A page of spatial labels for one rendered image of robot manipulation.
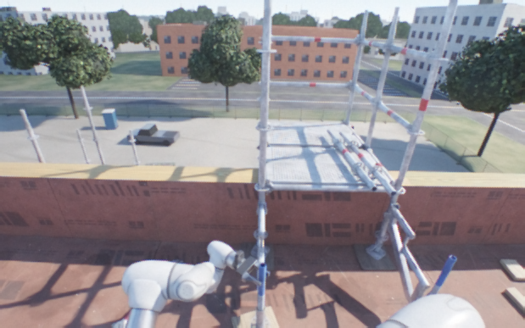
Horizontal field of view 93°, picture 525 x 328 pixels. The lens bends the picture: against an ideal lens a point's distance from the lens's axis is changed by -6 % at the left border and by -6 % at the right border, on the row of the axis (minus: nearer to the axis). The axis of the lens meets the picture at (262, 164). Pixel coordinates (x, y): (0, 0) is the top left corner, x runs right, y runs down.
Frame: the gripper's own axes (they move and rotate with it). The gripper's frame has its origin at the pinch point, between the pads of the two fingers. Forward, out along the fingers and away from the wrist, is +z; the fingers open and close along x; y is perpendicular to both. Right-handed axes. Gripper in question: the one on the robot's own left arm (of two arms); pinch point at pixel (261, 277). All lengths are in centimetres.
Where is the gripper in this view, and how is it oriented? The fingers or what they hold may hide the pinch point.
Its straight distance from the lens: 153.2
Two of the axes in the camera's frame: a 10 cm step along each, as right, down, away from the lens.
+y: -0.3, 8.8, 4.8
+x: -5.8, 3.8, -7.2
